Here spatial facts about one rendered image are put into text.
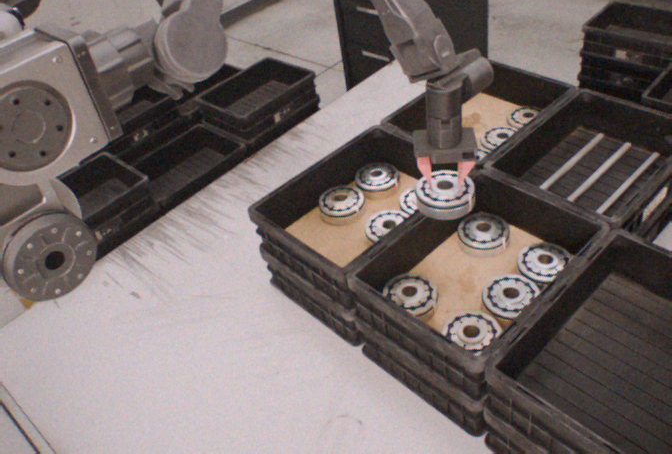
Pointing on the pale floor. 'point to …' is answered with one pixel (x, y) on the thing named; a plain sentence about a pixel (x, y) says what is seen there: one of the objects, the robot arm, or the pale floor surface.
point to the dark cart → (442, 2)
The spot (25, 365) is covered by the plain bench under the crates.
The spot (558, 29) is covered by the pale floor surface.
